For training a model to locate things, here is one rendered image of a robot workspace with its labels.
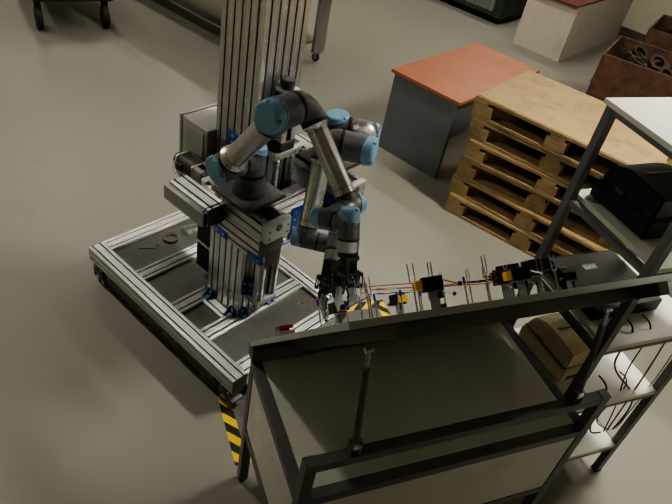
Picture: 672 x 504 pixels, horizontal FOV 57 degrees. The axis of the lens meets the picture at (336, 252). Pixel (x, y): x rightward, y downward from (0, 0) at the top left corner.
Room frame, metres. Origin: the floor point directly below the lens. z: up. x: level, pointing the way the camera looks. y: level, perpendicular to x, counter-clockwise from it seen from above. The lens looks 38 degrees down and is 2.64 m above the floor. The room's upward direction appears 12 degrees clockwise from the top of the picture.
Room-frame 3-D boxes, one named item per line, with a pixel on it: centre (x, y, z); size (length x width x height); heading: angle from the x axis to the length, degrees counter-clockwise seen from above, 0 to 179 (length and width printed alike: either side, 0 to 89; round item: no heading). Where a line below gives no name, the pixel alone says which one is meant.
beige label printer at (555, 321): (2.11, -1.08, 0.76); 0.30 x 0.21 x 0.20; 31
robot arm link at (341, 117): (2.57, 0.12, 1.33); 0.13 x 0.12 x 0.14; 89
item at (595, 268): (2.14, -1.12, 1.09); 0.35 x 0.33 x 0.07; 118
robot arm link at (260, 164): (2.16, 0.41, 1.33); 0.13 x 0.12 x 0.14; 145
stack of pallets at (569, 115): (4.25, -1.52, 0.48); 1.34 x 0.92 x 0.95; 60
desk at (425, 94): (5.31, -0.79, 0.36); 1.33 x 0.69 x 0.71; 145
